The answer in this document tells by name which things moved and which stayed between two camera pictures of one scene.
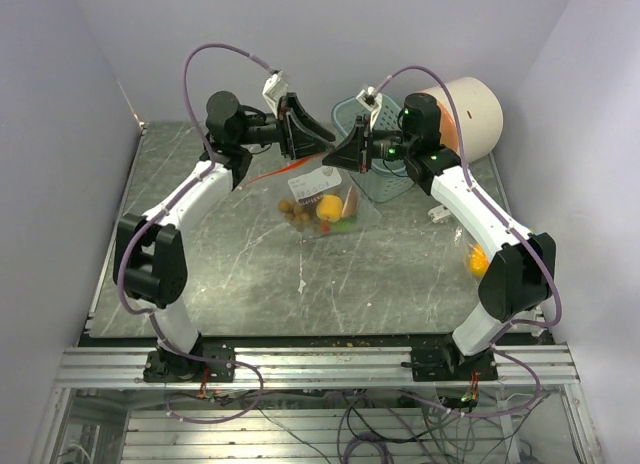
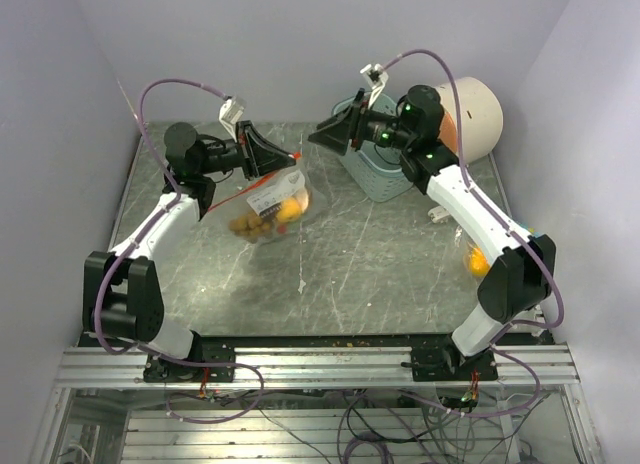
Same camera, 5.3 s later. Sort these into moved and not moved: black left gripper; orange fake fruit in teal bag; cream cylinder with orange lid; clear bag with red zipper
Moved: clear bag with red zipper; black left gripper
Not moved: cream cylinder with orange lid; orange fake fruit in teal bag
